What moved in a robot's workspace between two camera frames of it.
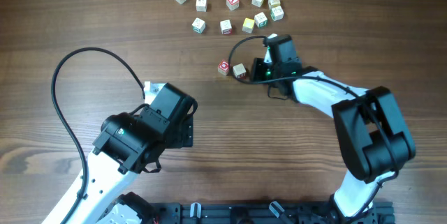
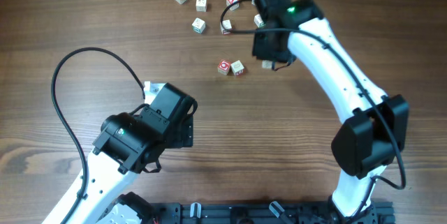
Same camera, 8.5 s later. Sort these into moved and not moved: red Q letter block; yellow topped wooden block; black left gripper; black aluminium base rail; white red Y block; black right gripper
Moved: black right gripper; yellow topped wooden block
Not moved: black left gripper; white red Y block; red Q letter block; black aluminium base rail
